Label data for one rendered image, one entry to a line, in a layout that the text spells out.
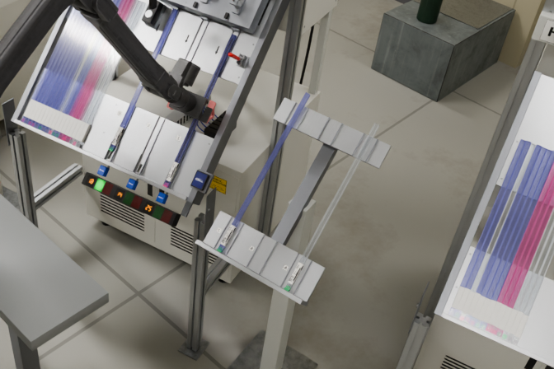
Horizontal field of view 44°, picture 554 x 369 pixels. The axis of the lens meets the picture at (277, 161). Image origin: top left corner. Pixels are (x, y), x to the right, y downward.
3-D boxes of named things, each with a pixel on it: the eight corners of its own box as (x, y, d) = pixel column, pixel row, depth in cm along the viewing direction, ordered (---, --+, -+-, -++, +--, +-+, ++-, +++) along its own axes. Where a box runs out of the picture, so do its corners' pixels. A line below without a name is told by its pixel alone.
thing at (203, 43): (244, 89, 209) (239, 84, 204) (74, 23, 229) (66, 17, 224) (287, -8, 211) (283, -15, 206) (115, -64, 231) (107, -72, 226)
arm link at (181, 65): (143, 84, 183) (166, 95, 179) (161, 46, 183) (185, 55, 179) (166, 98, 193) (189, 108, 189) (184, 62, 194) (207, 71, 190)
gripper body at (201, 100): (179, 87, 200) (169, 81, 193) (208, 100, 197) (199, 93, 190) (170, 108, 200) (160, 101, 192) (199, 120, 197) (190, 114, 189)
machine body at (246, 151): (228, 295, 268) (241, 174, 230) (86, 225, 289) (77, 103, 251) (299, 203, 316) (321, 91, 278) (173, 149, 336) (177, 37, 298)
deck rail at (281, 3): (199, 205, 207) (191, 203, 201) (194, 203, 207) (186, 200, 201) (293, -6, 211) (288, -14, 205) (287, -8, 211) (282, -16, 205)
